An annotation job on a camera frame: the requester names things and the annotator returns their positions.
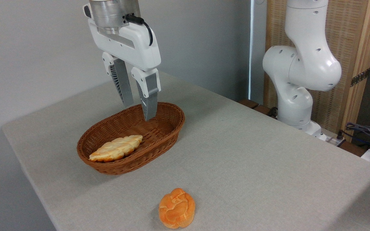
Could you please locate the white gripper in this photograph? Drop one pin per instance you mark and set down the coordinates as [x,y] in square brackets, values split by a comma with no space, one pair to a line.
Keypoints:
[133,45]

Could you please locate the round braided bread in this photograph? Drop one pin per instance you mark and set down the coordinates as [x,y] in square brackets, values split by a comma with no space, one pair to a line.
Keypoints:
[177,208]

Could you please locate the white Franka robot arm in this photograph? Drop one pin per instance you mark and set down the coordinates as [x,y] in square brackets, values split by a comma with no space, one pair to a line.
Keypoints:
[303,64]

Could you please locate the brown wicker oval basket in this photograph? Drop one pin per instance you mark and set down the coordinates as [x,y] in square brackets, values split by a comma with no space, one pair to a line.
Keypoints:
[159,128]

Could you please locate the long braided bread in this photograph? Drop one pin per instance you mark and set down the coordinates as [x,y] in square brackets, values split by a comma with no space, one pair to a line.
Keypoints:
[117,148]

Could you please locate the silver metal wrist flange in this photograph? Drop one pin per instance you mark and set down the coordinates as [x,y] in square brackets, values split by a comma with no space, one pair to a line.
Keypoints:
[111,12]

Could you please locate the woven wooden screen panel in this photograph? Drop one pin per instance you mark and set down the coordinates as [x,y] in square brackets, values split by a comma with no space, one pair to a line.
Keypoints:
[348,32]

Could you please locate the black metal hinge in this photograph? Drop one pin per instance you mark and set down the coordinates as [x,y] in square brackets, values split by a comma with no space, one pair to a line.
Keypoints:
[360,77]

